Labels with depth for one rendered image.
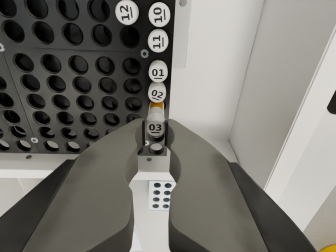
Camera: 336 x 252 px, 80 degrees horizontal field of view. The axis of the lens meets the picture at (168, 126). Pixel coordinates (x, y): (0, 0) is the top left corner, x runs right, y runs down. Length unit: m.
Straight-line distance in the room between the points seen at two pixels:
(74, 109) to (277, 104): 0.15
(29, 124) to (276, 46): 0.20
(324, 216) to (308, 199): 1.81
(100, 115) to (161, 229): 0.42
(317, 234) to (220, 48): 2.45
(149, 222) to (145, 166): 0.32
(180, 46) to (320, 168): 0.38
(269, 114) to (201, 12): 0.11
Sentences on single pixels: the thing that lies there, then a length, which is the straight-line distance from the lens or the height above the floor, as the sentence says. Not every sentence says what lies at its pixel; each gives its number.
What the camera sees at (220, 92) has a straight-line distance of 0.23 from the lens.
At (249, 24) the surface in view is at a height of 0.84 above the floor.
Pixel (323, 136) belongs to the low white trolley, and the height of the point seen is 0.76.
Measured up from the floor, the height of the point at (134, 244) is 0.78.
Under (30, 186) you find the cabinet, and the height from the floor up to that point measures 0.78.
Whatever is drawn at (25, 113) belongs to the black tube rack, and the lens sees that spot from 0.19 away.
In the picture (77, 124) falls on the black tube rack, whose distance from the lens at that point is 0.18.
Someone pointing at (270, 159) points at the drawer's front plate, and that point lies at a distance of 0.18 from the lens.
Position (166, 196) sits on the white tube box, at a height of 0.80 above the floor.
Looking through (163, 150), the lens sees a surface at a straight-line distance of 0.18.
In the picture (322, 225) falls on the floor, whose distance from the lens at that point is 2.47.
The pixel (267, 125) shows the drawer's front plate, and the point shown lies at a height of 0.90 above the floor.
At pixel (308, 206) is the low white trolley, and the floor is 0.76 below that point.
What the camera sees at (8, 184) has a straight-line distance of 0.41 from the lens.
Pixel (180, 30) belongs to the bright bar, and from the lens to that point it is 0.19.
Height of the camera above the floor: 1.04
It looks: 58 degrees down
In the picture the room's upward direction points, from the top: 177 degrees clockwise
